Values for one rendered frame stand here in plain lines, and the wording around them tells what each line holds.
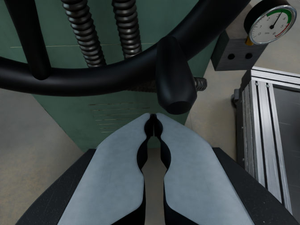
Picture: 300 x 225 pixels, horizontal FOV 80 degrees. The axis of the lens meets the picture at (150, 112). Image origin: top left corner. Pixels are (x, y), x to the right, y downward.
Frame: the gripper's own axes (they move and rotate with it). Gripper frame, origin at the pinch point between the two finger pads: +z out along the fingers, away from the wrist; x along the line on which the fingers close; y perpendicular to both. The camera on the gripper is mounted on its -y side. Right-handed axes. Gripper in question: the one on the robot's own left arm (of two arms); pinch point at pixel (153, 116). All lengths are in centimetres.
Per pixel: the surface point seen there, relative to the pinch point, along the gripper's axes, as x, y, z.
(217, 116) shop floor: 34, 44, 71
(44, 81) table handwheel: -9.8, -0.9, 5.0
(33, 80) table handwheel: -10.7, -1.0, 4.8
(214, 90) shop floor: 35, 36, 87
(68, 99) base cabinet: -22.8, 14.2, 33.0
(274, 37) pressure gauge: 19.4, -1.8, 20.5
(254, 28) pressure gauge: 15.3, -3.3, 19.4
